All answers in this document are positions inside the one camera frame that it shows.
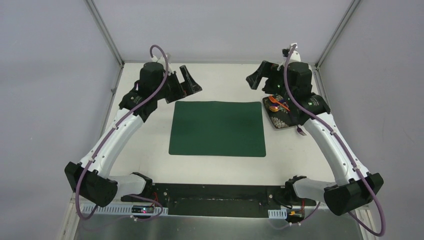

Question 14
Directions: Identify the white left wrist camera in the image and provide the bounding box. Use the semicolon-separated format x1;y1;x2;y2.
151;55;167;69

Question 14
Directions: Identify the electronics board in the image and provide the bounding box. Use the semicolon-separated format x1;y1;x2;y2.
131;205;155;214
287;209;305;221

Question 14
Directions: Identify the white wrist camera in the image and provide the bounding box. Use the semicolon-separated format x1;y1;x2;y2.
282;42;302;65
151;55;167;69

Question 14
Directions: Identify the green placemat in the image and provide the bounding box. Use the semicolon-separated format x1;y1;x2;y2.
168;101;266;157

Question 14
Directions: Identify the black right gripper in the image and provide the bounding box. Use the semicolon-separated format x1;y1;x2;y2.
246;60;294;102

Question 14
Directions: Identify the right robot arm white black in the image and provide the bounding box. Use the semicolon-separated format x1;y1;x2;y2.
246;60;384;216

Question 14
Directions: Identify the purple metallic fork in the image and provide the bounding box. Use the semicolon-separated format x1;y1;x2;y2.
296;125;307;136

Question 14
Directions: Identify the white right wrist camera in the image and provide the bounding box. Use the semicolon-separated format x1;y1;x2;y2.
282;42;302;65

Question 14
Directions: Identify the left electronics board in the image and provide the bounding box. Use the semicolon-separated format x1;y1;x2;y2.
131;205;155;214

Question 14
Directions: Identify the aluminium frame rail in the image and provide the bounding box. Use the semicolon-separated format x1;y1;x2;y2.
311;64;379;240

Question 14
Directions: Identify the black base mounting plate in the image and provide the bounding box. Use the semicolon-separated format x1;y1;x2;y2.
141;183;316;218

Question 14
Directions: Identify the right electronics board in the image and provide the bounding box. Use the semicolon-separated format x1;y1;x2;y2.
287;209;305;221

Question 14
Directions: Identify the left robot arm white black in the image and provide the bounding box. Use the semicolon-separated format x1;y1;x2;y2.
64;62;202;207

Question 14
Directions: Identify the orange plastic fork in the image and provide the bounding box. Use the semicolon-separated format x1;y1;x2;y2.
268;95;290;112

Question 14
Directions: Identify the black floral square plate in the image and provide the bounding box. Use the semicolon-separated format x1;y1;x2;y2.
262;94;300;129

